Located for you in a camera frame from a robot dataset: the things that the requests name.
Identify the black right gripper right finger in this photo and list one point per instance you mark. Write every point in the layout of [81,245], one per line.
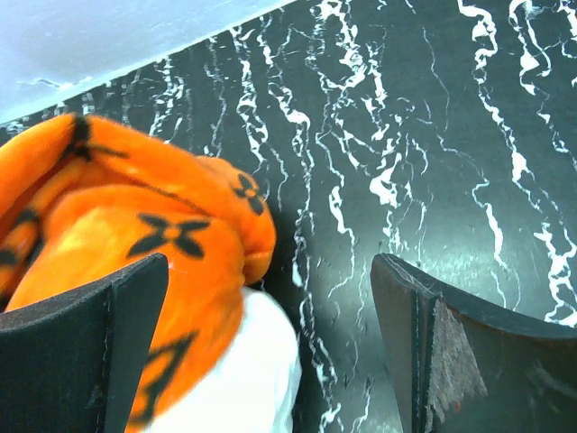
[459,363]

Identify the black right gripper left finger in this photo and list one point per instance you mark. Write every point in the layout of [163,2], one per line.
[72,362]

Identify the orange patterned plush pillowcase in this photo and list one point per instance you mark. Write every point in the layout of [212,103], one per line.
[83,196]

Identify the white pillow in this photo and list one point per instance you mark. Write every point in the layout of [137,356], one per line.
[254,385]

